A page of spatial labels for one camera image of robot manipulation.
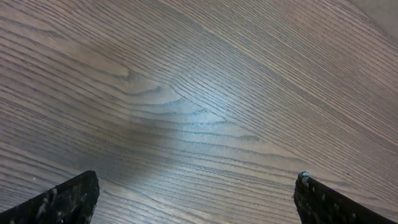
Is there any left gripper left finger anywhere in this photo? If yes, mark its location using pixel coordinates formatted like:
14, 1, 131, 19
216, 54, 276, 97
1, 170, 100, 224

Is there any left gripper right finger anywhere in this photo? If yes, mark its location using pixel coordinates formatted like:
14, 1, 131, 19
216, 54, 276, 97
294, 171, 395, 224

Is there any cardboard back panel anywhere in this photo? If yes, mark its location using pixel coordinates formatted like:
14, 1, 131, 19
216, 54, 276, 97
351, 0, 398, 40

